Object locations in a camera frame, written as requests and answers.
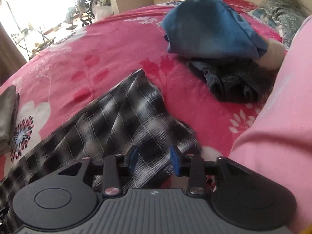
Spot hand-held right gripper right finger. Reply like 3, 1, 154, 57
169, 146, 253, 197

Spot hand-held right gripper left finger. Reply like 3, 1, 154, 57
57, 146, 139, 198

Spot black white plaid shirt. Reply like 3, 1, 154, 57
0, 69, 203, 227

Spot dark grey garment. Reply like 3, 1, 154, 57
187, 59, 274, 103

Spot pink padded jacket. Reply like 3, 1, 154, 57
229, 15, 312, 234

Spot pink floral blanket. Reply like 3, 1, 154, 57
0, 0, 284, 193

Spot grey folded garment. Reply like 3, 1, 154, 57
0, 85, 20, 155

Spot blue garment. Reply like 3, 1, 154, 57
160, 0, 269, 59

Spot cream cloth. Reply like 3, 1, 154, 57
258, 39, 287, 71

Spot wheelchair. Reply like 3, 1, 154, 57
77, 0, 109, 27

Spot brown curtain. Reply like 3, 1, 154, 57
0, 19, 27, 80

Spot teal patterned pillow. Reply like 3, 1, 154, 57
249, 0, 308, 50

